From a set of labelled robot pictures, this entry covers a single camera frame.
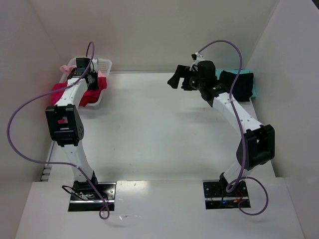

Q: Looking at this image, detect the magenta t shirt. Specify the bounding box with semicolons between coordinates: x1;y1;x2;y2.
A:
51;76;107;107

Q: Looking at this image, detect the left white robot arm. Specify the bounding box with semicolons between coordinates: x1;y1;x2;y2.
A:
45;76;98;201

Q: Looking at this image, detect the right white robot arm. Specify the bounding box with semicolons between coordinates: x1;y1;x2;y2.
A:
167;60;275;193

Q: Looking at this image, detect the teal folded t shirt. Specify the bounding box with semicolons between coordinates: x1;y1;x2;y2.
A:
216;69;256;98

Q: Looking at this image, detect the white plastic basket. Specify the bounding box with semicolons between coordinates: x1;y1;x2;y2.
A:
54;58;112;109

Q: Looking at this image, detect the light pink t shirt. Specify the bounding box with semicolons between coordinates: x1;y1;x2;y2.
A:
60;65;107;84

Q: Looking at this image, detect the black folded t shirt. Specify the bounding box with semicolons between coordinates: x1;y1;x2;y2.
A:
219;71;254;102

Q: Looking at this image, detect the metal table edge bracket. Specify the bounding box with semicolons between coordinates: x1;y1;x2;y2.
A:
40;165;52;182

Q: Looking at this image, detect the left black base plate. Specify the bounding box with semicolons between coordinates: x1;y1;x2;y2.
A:
62;182;117;212

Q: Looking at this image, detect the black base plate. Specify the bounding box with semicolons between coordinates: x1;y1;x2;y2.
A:
203;180;251;210
62;182;117;212

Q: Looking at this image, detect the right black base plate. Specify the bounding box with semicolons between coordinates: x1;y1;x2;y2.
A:
203;180;251;210

